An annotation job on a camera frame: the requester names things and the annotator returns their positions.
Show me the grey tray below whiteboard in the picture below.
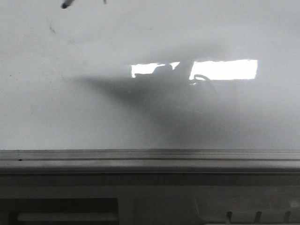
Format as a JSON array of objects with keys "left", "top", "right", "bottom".
[{"left": 0, "top": 174, "right": 300, "bottom": 225}]

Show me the white whiteboard marker pen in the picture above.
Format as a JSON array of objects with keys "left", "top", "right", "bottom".
[{"left": 61, "top": 0, "right": 75, "bottom": 9}]

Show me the aluminium whiteboard bottom frame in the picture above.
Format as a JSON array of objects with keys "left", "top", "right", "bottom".
[{"left": 0, "top": 149, "right": 300, "bottom": 174}]

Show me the white whiteboard surface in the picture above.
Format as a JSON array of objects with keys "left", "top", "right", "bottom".
[{"left": 0, "top": 0, "right": 300, "bottom": 150}]

